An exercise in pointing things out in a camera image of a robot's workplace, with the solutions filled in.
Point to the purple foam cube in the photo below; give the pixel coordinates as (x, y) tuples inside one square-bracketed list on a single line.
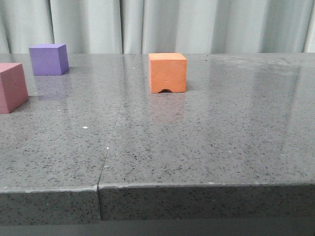
[(49, 59)]

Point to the orange foam block with notch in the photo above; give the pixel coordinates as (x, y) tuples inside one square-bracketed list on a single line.
[(167, 71)]

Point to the grey-green curtain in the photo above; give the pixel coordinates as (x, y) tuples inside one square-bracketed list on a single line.
[(148, 26)]

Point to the pink foam cube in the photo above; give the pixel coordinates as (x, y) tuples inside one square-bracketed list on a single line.
[(13, 89)]

